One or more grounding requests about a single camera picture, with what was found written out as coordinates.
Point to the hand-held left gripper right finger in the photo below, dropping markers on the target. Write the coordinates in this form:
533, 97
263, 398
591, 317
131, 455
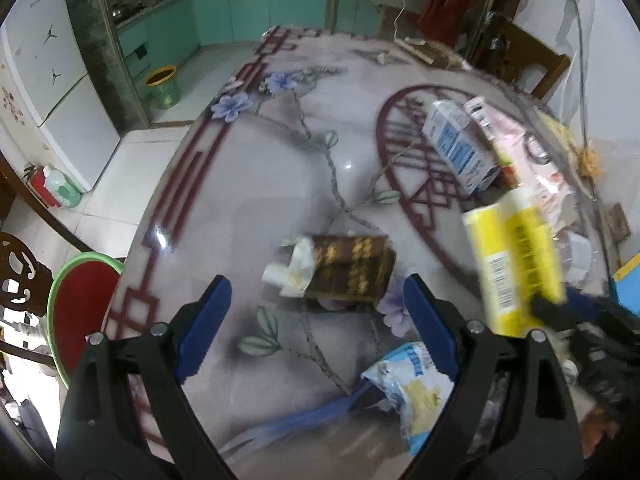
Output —
435, 330

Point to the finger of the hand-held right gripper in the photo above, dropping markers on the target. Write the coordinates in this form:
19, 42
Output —
555, 310

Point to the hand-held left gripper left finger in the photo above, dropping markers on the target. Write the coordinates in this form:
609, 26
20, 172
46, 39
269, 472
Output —
202, 332

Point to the yellow cardboard box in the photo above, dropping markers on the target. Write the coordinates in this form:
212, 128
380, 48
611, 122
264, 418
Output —
520, 265

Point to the pale blue snack bag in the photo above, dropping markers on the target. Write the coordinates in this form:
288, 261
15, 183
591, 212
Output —
415, 390

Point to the brown tissue box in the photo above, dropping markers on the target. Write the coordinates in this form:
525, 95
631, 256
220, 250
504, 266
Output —
345, 267

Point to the pink tissue packet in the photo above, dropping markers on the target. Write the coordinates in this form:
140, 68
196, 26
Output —
520, 150

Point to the green trash bin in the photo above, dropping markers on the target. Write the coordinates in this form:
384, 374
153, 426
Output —
164, 90

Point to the clear plastic bottle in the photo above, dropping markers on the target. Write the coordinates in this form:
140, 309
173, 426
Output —
577, 257

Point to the blue yellow box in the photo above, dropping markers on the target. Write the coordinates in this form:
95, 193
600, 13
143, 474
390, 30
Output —
627, 285

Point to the blue white carton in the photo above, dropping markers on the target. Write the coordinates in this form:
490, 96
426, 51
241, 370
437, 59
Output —
457, 147

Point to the carved dark wooden chair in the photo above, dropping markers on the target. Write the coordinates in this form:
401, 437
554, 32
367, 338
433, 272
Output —
20, 275

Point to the green detergent bottle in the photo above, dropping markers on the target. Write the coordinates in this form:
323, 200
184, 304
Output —
64, 191

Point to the red fire extinguisher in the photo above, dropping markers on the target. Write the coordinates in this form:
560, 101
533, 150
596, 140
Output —
37, 185

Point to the brown wooden chair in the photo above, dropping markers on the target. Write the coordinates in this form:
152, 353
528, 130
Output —
530, 57

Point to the wooden tray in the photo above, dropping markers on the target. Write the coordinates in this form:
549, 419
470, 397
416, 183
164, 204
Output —
430, 52

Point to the white refrigerator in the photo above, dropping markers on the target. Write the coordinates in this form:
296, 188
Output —
50, 90

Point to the teal kitchen cabinets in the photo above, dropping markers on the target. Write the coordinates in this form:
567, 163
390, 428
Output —
240, 12

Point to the red hanging garment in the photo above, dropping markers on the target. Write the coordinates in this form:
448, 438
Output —
447, 5

